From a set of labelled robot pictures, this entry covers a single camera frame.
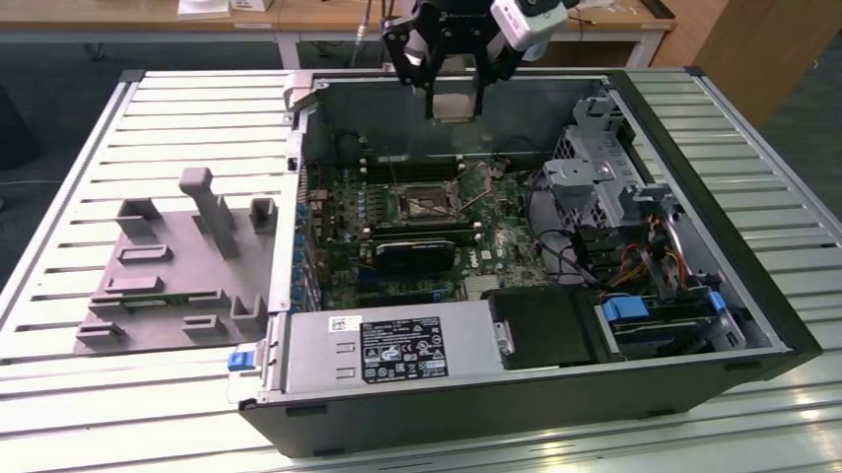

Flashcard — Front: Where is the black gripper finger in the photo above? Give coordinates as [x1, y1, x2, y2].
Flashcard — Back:
[380, 19, 449, 120]
[459, 34, 521, 118]

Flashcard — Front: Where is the silver square CPU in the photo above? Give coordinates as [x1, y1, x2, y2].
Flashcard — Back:
[432, 92, 476, 124]

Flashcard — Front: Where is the black RAM slot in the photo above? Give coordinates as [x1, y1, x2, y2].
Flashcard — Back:
[372, 231, 483, 246]
[361, 155, 461, 171]
[371, 220, 481, 236]
[364, 169, 463, 184]

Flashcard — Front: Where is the CPU socket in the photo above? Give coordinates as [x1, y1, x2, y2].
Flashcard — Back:
[391, 181, 463, 221]

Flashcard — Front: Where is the grey metal drive cage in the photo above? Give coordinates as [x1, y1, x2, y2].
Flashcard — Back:
[543, 96, 685, 229]

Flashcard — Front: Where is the white box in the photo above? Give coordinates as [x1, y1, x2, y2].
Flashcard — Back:
[174, 0, 233, 20]

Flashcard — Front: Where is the green motherboard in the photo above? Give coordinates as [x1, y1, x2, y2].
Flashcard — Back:
[298, 147, 548, 316]

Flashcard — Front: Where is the wooden cabinet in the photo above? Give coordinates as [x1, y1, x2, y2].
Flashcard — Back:
[649, 0, 842, 128]

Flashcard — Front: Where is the long wooden desk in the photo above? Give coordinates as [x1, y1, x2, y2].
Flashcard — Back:
[0, 0, 679, 69]

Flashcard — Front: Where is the black graphics card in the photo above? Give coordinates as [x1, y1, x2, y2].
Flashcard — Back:
[372, 239, 459, 275]

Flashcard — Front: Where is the small silver heatsink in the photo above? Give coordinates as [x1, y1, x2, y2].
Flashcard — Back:
[463, 275, 505, 300]

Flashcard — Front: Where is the grey plastic parts rack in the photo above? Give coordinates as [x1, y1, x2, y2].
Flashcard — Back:
[73, 166, 285, 357]

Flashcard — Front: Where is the hard disk in blue carrier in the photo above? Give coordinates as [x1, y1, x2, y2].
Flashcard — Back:
[593, 289, 725, 362]

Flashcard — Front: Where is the black drive cover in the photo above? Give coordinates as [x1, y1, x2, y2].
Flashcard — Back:
[481, 288, 609, 372]

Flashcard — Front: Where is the green RAM stick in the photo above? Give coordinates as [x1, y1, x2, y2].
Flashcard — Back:
[121, 291, 222, 308]

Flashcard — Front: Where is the grey power supply with label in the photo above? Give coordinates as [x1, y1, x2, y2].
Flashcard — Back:
[258, 308, 513, 396]

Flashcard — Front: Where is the black open PC case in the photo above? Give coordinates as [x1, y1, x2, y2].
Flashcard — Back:
[226, 67, 824, 459]

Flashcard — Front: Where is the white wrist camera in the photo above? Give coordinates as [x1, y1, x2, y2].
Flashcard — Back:
[487, 0, 572, 63]

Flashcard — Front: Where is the black wire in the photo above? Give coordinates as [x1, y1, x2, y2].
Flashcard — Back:
[528, 169, 604, 290]

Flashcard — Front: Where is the coloured wire bundle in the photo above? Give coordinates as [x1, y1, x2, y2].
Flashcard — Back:
[609, 211, 693, 293]

